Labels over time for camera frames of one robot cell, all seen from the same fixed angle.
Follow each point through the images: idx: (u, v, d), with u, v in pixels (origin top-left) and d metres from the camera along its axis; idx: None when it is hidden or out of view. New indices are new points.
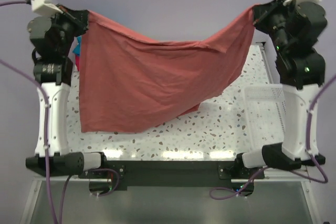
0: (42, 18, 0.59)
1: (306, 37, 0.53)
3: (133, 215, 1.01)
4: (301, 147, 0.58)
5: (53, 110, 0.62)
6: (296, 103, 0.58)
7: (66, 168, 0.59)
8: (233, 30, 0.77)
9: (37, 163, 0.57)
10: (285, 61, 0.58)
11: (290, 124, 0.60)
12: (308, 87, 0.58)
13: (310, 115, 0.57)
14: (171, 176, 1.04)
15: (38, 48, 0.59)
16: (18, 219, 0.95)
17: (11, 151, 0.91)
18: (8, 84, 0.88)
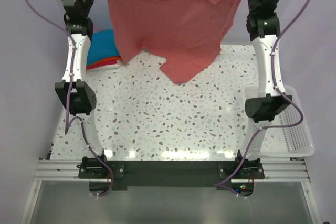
0: None
1: (269, 1, 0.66)
3: (133, 215, 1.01)
4: (270, 83, 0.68)
5: (79, 52, 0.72)
6: (261, 49, 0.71)
7: (85, 96, 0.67)
8: None
9: (63, 88, 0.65)
10: (252, 20, 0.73)
11: (260, 68, 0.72)
12: (269, 36, 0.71)
13: (272, 56, 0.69)
14: (170, 175, 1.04)
15: (68, 12, 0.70)
16: (19, 218, 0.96)
17: (13, 148, 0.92)
18: (9, 82, 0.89)
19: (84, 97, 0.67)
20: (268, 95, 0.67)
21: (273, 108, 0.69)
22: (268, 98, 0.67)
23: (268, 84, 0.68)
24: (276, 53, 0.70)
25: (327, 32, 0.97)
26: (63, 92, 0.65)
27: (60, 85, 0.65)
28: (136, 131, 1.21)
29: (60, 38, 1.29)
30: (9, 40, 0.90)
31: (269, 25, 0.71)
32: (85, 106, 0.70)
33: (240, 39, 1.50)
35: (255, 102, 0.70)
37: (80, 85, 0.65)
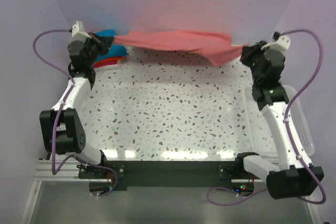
0: (79, 43, 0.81)
1: (273, 72, 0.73)
3: (133, 215, 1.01)
4: (291, 153, 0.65)
5: (76, 89, 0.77)
6: (272, 116, 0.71)
7: (71, 127, 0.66)
8: (224, 54, 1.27)
9: (50, 117, 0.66)
10: (258, 90, 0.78)
11: (276, 138, 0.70)
12: (277, 104, 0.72)
13: (286, 122, 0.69)
14: (170, 174, 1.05)
15: (73, 61, 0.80)
16: (19, 218, 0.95)
17: (14, 148, 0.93)
18: (10, 82, 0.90)
19: (71, 128, 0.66)
20: (292, 172, 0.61)
21: (301, 185, 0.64)
22: (293, 172, 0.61)
23: (289, 155, 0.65)
24: (290, 119, 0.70)
25: (328, 32, 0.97)
26: (49, 123, 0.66)
27: (47, 113, 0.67)
28: (136, 132, 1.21)
29: (60, 39, 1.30)
30: (9, 40, 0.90)
31: (276, 94, 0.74)
32: (70, 146, 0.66)
33: (240, 40, 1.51)
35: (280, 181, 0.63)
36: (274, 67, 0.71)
37: (69, 112, 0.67)
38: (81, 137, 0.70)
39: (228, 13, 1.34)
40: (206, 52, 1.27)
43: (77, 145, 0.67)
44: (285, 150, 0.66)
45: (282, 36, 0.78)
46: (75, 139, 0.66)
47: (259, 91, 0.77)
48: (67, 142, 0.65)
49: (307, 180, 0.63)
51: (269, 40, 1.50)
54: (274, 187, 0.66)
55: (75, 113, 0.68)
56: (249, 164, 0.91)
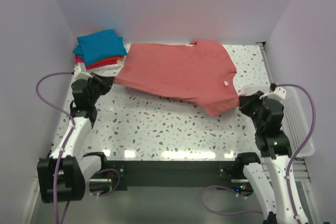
0: (81, 82, 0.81)
1: (274, 121, 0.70)
3: (132, 215, 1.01)
4: (290, 211, 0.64)
5: (76, 131, 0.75)
6: (274, 171, 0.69)
7: (71, 178, 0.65)
8: (221, 104, 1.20)
9: (48, 166, 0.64)
10: (261, 139, 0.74)
11: (276, 193, 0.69)
12: (281, 157, 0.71)
13: (287, 180, 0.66)
14: (171, 174, 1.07)
15: (75, 98, 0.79)
16: (19, 218, 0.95)
17: (14, 149, 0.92)
18: (10, 82, 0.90)
19: (70, 178, 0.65)
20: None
21: None
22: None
23: (288, 213, 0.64)
24: (292, 177, 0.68)
25: (328, 33, 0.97)
26: (46, 172, 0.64)
27: (45, 161, 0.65)
28: (137, 132, 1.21)
29: (60, 39, 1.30)
30: (9, 40, 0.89)
31: (280, 147, 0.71)
32: (69, 195, 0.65)
33: (240, 39, 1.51)
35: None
36: (274, 116, 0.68)
37: (68, 161, 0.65)
38: (80, 184, 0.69)
39: (229, 13, 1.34)
40: (201, 101, 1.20)
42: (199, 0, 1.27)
43: (75, 194, 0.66)
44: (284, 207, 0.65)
45: (279, 87, 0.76)
46: (75, 189, 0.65)
47: (262, 140, 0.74)
48: (66, 192, 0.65)
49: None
51: (269, 40, 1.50)
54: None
55: (75, 162, 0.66)
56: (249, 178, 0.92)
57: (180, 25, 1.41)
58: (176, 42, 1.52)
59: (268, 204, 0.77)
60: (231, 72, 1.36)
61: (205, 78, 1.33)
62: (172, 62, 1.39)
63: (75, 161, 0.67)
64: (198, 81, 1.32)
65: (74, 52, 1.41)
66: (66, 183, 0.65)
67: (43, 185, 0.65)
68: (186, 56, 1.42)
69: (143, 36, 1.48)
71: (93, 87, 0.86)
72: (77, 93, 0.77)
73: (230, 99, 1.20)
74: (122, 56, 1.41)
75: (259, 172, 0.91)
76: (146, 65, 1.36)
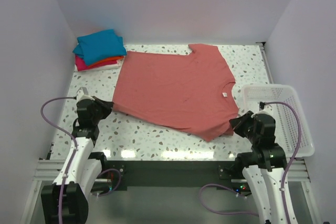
0: (86, 100, 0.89)
1: (268, 132, 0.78)
3: (132, 215, 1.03)
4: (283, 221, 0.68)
5: (79, 153, 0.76)
6: (270, 182, 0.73)
7: (75, 205, 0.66)
8: (213, 129, 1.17)
9: (52, 193, 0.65)
10: (258, 152, 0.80)
11: (271, 204, 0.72)
12: (276, 169, 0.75)
13: (282, 191, 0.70)
14: (171, 174, 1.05)
15: (80, 117, 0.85)
16: (19, 217, 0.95)
17: (13, 149, 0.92)
18: (10, 83, 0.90)
19: (73, 204, 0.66)
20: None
21: None
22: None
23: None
24: (286, 188, 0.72)
25: (327, 33, 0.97)
26: (50, 199, 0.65)
27: (50, 189, 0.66)
28: (137, 132, 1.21)
29: (60, 40, 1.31)
30: (9, 41, 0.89)
31: (276, 157, 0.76)
32: (73, 220, 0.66)
33: (240, 39, 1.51)
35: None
36: (268, 127, 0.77)
37: (72, 188, 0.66)
38: (84, 208, 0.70)
39: (228, 12, 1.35)
40: (192, 128, 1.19)
42: (199, 0, 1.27)
43: (79, 219, 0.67)
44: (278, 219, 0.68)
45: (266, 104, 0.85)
46: (78, 215, 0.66)
47: (259, 152, 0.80)
48: (70, 217, 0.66)
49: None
51: (269, 40, 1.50)
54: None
55: (78, 188, 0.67)
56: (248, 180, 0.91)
57: (180, 25, 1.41)
58: (176, 42, 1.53)
59: (264, 212, 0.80)
60: (229, 82, 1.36)
61: (201, 91, 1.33)
62: (167, 79, 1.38)
63: (79, 187, 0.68)
64: (192, 100, 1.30)
65: (74, 52, 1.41)
66: (70, 209, 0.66)
67: (48, 212, 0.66)
68: (181, 72, 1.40)
69: (143, 36, 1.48)
71: (97, 107, 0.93)
72: (83, 110, 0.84)
73: (220, 125, 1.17)
74: (122, 56, 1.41)
75: (259, 177, 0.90)
76: (141, 85, 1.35)
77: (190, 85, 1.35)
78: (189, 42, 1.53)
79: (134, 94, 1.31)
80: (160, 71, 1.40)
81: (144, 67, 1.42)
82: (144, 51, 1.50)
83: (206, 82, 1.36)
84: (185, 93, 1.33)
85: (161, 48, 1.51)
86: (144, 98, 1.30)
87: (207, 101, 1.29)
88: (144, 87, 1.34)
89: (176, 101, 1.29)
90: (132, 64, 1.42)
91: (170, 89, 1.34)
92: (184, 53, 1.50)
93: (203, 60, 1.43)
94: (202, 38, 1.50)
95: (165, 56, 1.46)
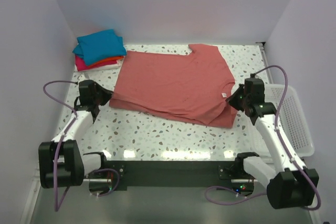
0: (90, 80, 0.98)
1: (255, 90, 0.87)
3: (132, 215, 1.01)
4: (285, 158, 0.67)
5: (79, 120, 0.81)
6: (264, 126, 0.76)
7: (71, 162, 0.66)
8: (212, 111, 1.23)
9: (49, 149, 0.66)
10: (249, 108, 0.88)
11: (270, 147, 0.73)
12: (268, 115, 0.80)
13: (277, 130, 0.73)
14: (171, 176, 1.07)
15: (81, 94, 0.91)
16: (19, 217, 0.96)
17: (13, 150, 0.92)
18: (10, 83, 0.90)
19: (70, 162, 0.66)
20: (289, 173, 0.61)
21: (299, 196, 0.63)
22: (289, 175, 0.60)
23: (283, 159, 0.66)
24: (281, 129, 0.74)
25: (328, 33, 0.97)
26: (47, 153, 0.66)
27: (47, 146, 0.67)
28: (137, 132, 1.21)
29: (60, 40, 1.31)
30: (9, 41, 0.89)
31: (265, 108, 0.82)
32: (68, 180, 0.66)
33: (240, 39, 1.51)
35: (277, 185, 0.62)
36: (255, 85, 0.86)
37: (69, 145, 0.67)
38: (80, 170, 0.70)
39: (229, 13, 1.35)
40: (191, 115, 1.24)
42: (198, 0, 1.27)
43: (75, 180, 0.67)
44: (279, 156, 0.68)
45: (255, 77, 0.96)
46: (74, 174, 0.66)
47: (250, 108, 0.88)
48: (66, 177, 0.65)
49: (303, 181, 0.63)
51: (269, 40, 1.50)
54: (275, 195, 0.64)
55: (75, 146, 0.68)
56: (249, 167, 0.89)
57: (181, 25, 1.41)
58: (176, 42, 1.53)
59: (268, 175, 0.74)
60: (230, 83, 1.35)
61: (200, 83, 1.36)
62: (167, 75, 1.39)
63: (76, 145, 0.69)
64: (191, 91, 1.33)
65: (74, 52, 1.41)
66: (66, 168, 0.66)
67: (43, 169, 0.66)
68: (181, 68, 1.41)
69: (143, 36, 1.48)
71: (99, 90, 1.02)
72: (84, 88, 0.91)
73: (218, 105, 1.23)
74: (122, 56, 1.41)
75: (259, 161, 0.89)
76: (142, 81, 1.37)
77: (190, 80, 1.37)
78: (189, 42, 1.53)
79: (134, 94, 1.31)
80: (160, 67, 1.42)
81: (144, 67, 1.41)
82: (144, 51, 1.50)
83: (206, 82, 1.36)
84: (185, 85, 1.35)
85: (161, 48, 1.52)
86: (144, 97, 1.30)
87: (206, 92, 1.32)
88: (145, 83, 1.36)
89: (176, 95, 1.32)
90: (132, 63, 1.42)
91: (171, 83, 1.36)
92: (184, 53, 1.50)
93: (202, 55, 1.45)
94: (202, 38, 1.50)
95: (165, 55, 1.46)
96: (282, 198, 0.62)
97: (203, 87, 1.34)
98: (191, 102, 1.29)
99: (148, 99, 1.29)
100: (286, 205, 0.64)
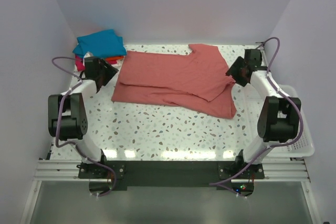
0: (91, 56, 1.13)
1: (252, 56, 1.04)
3: (132, 215, 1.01)
4: (272, 92, 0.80)
5: (84, 85, 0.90)
6: (258, 77, 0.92)
7: (77, 111, 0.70)
8: (216, 89, 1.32)
9: (57, 99, 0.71)
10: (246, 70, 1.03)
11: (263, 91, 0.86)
12: (260, 72, 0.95)
13: (268, 76, 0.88)
14: (171, 174, 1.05)
15: (86, 68, 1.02)
16: (19, 218, 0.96)
17: (13, 150, 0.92)
18: (9, 83, 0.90)
19: (76, 110, 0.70)
20: (275, 99, 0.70)
21: (283, 126, 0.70)
22: (275, 99, 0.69)
23: (271, 93, 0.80)
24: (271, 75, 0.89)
25: (328, 33, 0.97)
26: (55, 105, 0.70)
27: (55, 97, 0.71)
28: (136, 132, 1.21)
29: (60, 40, 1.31)
30: (8, 41, 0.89)
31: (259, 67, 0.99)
32: (71, 130, 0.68)
33: (240, 39, 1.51)
35: (265, 112, 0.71)
36: (252, 52, 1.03)
37: (75, 95, 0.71)
38: (84, 124, 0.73)
39: (229, 13, 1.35)
40: (191, 91, 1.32)
42: (198, 0, 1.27)
43: (80, 130, 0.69)
44: (268, 92, 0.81)
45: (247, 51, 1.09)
46: (79, 123, 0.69)
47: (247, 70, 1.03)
48: (71, 124, 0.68)
49: (289, 111, 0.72)
51: (269, 40, 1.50)
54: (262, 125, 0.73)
55: (81, 97, 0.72)
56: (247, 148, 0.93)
57: (181, 25, 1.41)
58: (176, 42, 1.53)
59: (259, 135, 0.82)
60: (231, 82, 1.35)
61: (200, 73, 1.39)
62: (168, 72, 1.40)
63: (81, 98, 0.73)
64: (191, 78, 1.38)
65: (74, 52, 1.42)
66: (71, 116, 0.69)
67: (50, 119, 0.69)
68: (182, 67, 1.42)
69: (143, 36, 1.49)
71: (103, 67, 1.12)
72: (88, 63, 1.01)
73: (219, 86, 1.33)
74: (122, 56, 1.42)
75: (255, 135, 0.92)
76: (144, 75, 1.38)
77: (190, 75, 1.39)
78: (189, 42, 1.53)
79: (135, 93, 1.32)
80: (162, 65, 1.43)
81: (144, 67, 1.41)
82: (144, 51, 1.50)
83: (206, 81, 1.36)
84: (185, 76, 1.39)
85: (161, 48, 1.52)
86: (145, 96, 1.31)
87: (205, 83, 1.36)
88: (147, 78, 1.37)
89: (177, 84, 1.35)
90: (132, 64, 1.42)
91: (172, 76, 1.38)
92: (184, 53, 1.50)
93: (203, 51, 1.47)
94: (201, 38, 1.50)
95: (165, 55, 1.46)
96: (268, 122, 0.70)
97: (203, 78, 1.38)
98: (192, 85, 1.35)
99: (150, 87, 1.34)
100: (272, 133, 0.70)
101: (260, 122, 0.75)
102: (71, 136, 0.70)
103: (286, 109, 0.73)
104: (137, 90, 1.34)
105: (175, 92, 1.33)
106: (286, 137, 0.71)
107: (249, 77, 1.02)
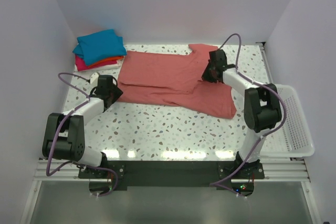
0: (93, 76, 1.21)
1: (218, 57, 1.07)
3: (133, 215, 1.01)
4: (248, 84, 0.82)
5: (90, 103, 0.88)
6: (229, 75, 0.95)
7: (74, 135, 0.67)
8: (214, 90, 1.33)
9: (56, 119, 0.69)
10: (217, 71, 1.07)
11: (238, 85, 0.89)
12: (230, 69, 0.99)
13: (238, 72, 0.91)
14: (171, 174, 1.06)
15: (98, 85, 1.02)
16: (18, 217, 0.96)
17: (13, 151, 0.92)
18: (9, 83, 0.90)
19: (73, 134, 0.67)
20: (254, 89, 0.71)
21: (269, 111, 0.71)
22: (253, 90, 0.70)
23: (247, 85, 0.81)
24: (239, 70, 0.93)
25: (328, 33, 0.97)
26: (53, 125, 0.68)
27: (55, 116, 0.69)
28: (136, 132, 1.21)
29: (60, 40, 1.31)
30: (8, 42, 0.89)
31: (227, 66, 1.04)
32: (64, 153, 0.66)
33: (240, 39, 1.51)
35: (247, 104, 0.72)
36: (217, 53, 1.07)
37: (75, 118, 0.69)
38: (80, 147, 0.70)
39: (229, 13, 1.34)
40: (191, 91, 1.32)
42: (198, 0, 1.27)
43: (73, 155, 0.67)
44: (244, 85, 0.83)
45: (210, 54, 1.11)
46: (73, 148, 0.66)
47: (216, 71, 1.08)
48: (64, 148, 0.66)
49: (269, 97, 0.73)
51: (269, 40, 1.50)
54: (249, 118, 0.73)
55: (81, 120, 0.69)
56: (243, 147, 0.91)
57: (181, 25, 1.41)
58: (176, 42, 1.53)
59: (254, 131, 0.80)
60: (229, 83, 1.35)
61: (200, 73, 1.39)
62: (168, 71, 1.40)
63: (82, 120, 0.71)
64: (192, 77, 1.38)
65: (74, 52, 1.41)
66: (67, 140, 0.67)
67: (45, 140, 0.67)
68: (182, 67, 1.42)
69: (143, 36, 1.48)
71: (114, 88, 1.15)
72: (102, 80, 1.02)
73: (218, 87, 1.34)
74: (122, 56, 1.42)
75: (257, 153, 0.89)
76: (144, 75, 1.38)
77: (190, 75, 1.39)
78: (190, 42, 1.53)
79: (135, 94, 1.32)
80: (162, 64, 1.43)
81: (144, 67, 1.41)
82: (144, 51, 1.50)
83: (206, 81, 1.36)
84: (185, 75, 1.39)
85: (161, 48, 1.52)
86: (145, 96, 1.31)
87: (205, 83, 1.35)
88: (146, 79, 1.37)
89: (177, 84, 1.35)
90: (132, 63, 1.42)
91: (171, 76, 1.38)
92: (184, 53, 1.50)
93: (203, 51, 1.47)
94: (202, 38, 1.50)
95: (165, 55, 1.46)
96: (253, 112, 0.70)
97: None
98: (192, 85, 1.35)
99: (150, 87, 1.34)
100: (261, 123, 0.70)
101: (247, 115, 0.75)
102: (64, 158, 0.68)
103: (265, 97, 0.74)
104: (137, 90, 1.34)
105: (175, 92, 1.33)
106: (273, 121, 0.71)
107: (221, 78, 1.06)
